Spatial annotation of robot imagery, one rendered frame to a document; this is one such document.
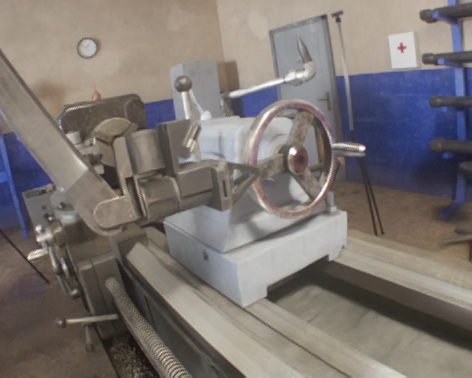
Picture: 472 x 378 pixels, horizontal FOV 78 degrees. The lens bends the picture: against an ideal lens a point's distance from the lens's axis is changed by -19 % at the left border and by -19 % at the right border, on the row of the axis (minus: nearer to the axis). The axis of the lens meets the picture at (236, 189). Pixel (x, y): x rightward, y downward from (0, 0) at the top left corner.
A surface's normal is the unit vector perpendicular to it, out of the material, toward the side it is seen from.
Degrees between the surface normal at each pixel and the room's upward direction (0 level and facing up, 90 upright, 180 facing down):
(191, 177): 90
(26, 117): 78
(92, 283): 90
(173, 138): 90
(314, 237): 90
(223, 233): 62
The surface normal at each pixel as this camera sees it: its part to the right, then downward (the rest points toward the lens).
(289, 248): 0.55, 0.15
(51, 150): 0.34, 0.00
